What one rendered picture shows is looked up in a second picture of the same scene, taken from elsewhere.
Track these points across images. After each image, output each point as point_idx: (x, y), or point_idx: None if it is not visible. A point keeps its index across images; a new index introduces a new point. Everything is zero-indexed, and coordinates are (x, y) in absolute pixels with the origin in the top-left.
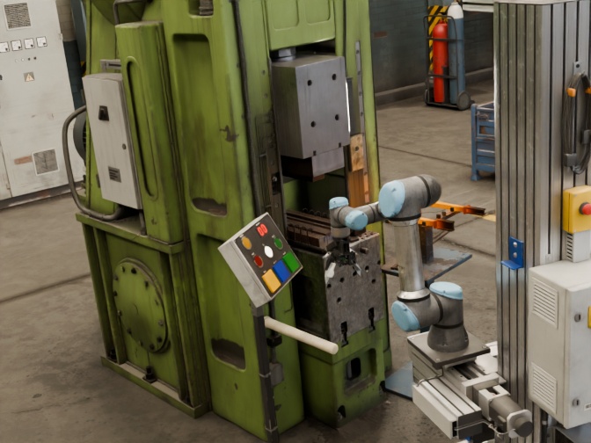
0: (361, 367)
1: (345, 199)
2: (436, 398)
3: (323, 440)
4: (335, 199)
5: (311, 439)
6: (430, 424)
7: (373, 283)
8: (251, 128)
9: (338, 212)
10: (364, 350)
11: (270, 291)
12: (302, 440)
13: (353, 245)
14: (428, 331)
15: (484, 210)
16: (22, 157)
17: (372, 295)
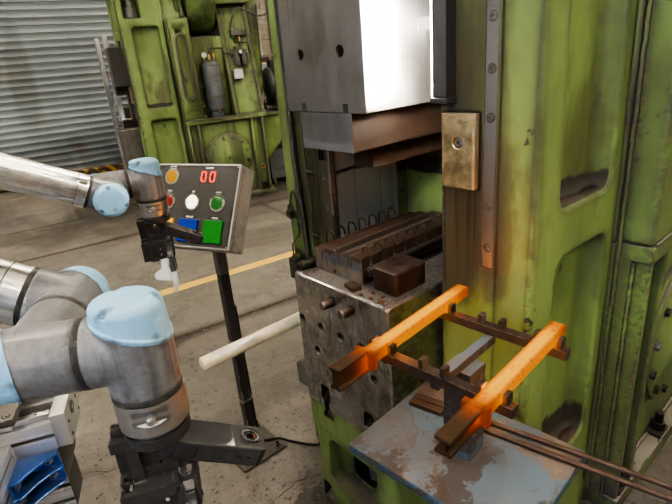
0: (377, 484)
1: (135, 161)
2: None
3: (307, 487)
4: (145, 158)
5: (312, 475)
6: None
7: (375, 382)
8: (280, 49)
9: (162, 183)
10: (361, 459)
11: None
12: (312, 467)
13: (336, 290)
14: (64, 402)
15: (441, 441)
16: None
17: (371, 398)
